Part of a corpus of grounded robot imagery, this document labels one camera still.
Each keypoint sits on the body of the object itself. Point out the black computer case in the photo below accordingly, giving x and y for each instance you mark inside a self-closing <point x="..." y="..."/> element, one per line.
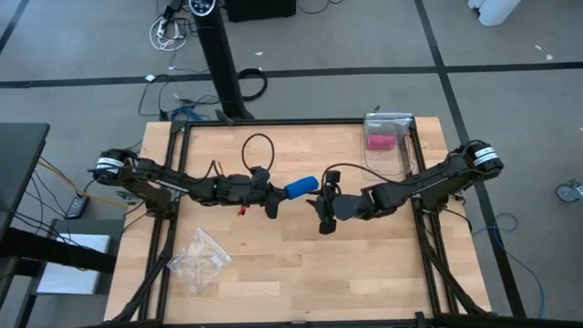
<point x="259" y="9"/>

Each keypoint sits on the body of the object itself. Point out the white plastic container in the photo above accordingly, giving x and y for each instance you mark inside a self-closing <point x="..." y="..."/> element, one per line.
<point x="496" y="11"/>

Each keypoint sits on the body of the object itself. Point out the black aluminium table frame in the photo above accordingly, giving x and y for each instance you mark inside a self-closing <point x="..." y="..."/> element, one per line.
<point x="296" y="121"/>

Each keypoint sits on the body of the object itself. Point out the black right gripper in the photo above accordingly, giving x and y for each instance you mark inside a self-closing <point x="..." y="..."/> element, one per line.
<point x="348" y="207"/>

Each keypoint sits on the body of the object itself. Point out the white panel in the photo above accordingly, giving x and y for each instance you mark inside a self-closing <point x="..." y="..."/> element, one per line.
<point x="73" y="278"/>

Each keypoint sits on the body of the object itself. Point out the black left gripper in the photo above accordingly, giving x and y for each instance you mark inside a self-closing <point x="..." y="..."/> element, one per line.
<point x="246" y="189"/>

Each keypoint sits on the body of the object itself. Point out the clear plastic container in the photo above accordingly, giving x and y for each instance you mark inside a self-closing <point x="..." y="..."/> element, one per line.
<point x="387" y="164"/>

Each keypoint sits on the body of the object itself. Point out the blue elastic bandage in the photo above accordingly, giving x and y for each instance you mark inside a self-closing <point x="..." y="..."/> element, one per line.
<point x="300" y="187"/>

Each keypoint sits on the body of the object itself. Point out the grey caster wheel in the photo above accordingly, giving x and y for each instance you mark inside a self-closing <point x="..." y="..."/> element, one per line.
<point x="568" y="192"/>

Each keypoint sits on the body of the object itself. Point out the clear plastic bag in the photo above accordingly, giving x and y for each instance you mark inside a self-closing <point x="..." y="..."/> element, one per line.
<point x="200" y="262"/>

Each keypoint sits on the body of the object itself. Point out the pink bandage roll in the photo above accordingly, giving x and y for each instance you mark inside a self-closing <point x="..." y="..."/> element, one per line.
<point x="380" y="142"/>

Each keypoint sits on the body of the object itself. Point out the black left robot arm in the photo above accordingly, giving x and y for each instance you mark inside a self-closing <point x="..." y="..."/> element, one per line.
<point x="150" y="169"/>

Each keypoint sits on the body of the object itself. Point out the black power adapter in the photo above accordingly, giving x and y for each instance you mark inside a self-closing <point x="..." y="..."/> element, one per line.
<point x="77" y="207"/>

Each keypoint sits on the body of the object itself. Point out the black desk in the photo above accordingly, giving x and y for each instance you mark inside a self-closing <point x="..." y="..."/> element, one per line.
<point x="20" y="155"/>

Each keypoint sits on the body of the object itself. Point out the black table-level camera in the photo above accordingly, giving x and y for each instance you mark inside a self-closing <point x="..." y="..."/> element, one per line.
<point x="420" y="320"/>

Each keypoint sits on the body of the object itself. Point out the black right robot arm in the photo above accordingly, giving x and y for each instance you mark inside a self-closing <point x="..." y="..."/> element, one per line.
<point x="432" y="180"/>

